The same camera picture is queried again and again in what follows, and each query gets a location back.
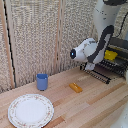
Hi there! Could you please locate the yellow bowl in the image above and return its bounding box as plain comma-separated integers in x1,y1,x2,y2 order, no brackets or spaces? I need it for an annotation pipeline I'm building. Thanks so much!
103,49,119,62

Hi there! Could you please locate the black dish rack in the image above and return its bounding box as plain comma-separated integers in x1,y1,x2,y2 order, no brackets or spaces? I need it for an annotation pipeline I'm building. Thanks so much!
79,36,128,85

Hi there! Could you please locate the beige woven folding screen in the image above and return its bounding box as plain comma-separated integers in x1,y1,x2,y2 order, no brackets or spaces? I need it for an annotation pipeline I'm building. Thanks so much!
0,0,128,94

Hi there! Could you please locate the white floral rim plate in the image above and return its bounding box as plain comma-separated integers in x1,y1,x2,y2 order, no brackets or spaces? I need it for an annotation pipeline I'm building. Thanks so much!
7,93,55,128

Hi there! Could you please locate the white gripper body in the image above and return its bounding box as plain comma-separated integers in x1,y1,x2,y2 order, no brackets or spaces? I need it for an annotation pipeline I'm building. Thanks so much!
84,61,97,72

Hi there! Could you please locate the orange block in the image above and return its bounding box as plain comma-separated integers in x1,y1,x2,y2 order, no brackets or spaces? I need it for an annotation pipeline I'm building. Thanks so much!
68,82,84,94

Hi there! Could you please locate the black cable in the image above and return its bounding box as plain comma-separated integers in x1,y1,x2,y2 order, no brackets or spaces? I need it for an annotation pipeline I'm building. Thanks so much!
113,20,128,38

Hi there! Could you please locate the blue cup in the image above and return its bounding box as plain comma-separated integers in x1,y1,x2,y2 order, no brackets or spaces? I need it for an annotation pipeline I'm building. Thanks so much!
36,73,50,92

